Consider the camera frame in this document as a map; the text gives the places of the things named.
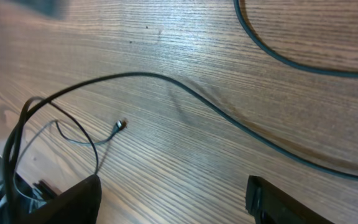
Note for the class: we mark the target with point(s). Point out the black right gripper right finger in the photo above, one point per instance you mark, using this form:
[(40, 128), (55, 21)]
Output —
[(270, 205)]

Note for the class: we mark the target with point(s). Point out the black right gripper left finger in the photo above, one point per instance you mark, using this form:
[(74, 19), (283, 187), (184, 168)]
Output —
[(79, 204)]

